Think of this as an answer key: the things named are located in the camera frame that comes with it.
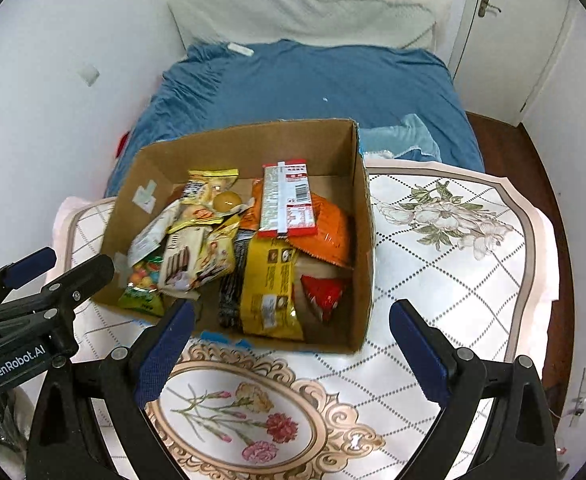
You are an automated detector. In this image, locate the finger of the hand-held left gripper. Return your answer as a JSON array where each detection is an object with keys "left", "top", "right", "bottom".
[
  {"left": 33, "top": 254, "right": 116, "bottom": 322},
  {"left": 0, "top": 246, "right": 58, "bottom": 311}
]

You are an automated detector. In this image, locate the cream pillow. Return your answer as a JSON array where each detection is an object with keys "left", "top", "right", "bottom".
[{"left": 167, "top": 0, "right": 451, "bottom": 53}]

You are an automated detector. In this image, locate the black striped snack packet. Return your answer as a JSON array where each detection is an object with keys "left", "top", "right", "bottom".
[{"left": 217, "top": 229, "right": 252, "bottom": 332}]

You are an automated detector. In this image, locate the green candy packet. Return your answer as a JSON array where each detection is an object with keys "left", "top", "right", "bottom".
[{"left": 117, "top": 255, "right": 168, "bottom": 317}]

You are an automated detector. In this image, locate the brown cardboard box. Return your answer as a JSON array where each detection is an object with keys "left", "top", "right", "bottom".
[{"left": 90, "top": 119, "right": 376, "bottom": 356}]

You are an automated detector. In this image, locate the cream brown wafer packet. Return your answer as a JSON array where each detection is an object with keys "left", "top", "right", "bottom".
[{"left": 157, "top": 226, "right": 209, "bottom": 293}]

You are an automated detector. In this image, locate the pale cream snack packet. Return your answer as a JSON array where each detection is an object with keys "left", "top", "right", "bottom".
[{"left": 127, "top": 200, "right": 183, "bottom": 267}]

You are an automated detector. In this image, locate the light blue cloth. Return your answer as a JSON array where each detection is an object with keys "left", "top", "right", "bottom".
[{"left": 360, "top": 114, "right": 441, "bottom": 161}]

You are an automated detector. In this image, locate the white orange snack packet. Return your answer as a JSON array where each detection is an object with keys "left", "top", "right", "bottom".
[{"left": 167, "top": 202, "right": 226, "bottom": 234}]

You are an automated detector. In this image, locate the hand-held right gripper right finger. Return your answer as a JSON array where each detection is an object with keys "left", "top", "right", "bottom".
[{"left": 389, "top": 299, "right": 558, "bottom": 480}]

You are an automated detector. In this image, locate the red white snack packet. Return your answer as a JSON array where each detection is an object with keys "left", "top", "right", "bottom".
[{"left": 257, "top": 160, "right": 319, "bottom": 239}]

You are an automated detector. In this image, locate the blue bed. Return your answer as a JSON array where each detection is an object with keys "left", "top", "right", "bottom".
[{"left": 106, "top": 40, "right": 486, "bottom": 198}]

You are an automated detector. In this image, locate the small red snack packet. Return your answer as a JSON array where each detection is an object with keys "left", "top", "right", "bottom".
[{"left": 300, "top": 274, "right": 350, "bottom": 324}]

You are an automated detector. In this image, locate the white door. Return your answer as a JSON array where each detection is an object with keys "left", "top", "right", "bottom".
[{"left": 450, "top": 0, "right": 574, "bottom": 126}]

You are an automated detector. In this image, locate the large yellow snack packet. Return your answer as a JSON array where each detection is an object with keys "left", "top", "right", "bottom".
[{"left": 239, "top": 236, "right": 306, "bottom": 343}]

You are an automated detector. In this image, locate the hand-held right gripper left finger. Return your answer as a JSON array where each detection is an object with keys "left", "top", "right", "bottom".
[{"left": 26, "top": 299, "right": 196, "bottom": 480}]

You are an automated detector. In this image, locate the yellow white snack packet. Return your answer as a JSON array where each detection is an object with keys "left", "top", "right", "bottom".
[{"left": 193, "top": 214, "right": 242, "bottom": 291}]

